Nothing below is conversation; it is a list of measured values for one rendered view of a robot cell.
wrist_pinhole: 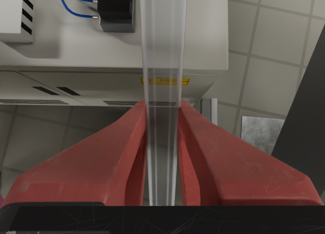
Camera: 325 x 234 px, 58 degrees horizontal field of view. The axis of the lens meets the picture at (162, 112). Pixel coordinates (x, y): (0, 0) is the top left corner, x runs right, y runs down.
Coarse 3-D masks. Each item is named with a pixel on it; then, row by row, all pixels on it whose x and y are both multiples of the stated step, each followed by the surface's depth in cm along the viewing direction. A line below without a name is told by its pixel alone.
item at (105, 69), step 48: (48, 0) 47; (192, 0) 47; (0, 48) 47; (48, 48) 47; (96, 48) 47; (192, 48) 47; (0, 96) 80; (48, 96) 78; (96, 96) 76; (192, 96) 74
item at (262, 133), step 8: (248, 120) 107; (256, 120) 107; (264, 120) 107; (272, 120) 107; (280, 120) 107; (248, 128) 107; (256, 128) 107; (264, 128) 107; (272, 128) 107; (280, 128) 107; (240, 136) 107; (248, 136) 106; (256, 136) 106; (264, 136) 106; (272, 136) 106; (256, 144) 106; (264, 144) 106; (272, 144) 106
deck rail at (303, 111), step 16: (320, 48) 16; (320, 64) 16; (304, 80) 18; (320, 80) 16; (304, 96) 18; (320, 96) 16; (288, 112) 20; (304, 112) 18; (320, 112) 16; (288, 128) 20; (304, 128) 18; (320, 128) 16; (288, 144) 20; (304, 144) 18; (320, 144) 16; (288, 160) 20; (304, 160) 18; (320, 160) 16; (320, 176) 16; (320, 192) 16
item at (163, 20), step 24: (144, 0) 8; (168, 0) 8; (144, 24) 9; (168, 24) 9; (144, 48) 10; (168, 48) 10; (144, 72) 10; (168, 72) 10; (144, 96) 11; (168, 96) 11; (168, 120) 12; (168, 144) 13; (168, 168) 14; (168, 192) 15
